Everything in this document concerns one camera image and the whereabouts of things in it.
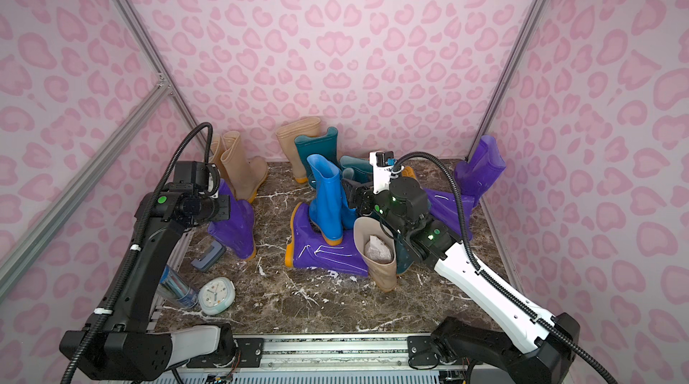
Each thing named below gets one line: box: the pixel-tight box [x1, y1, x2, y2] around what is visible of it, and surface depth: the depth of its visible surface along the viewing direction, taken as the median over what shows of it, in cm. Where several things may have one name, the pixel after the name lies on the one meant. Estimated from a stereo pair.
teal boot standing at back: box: [294, 126, 341, 190], surface depth 95 cm
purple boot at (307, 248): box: [284, 201, 369, 277], surface depth 88 cm
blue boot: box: [306, 154, 357, 246], surface depth 82 cm
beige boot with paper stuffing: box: [353, 216, 398, 293], surface depth 74 cm
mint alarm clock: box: [198, 277, 236, 315], surface depth 83 cm
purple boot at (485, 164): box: [453, 134, 506, 208], surface depth 90 cm
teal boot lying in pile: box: [339, 155, 374, 184], surface depth 79 cm
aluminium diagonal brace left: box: [0, 75, 173, 299], surface depth 70 cm
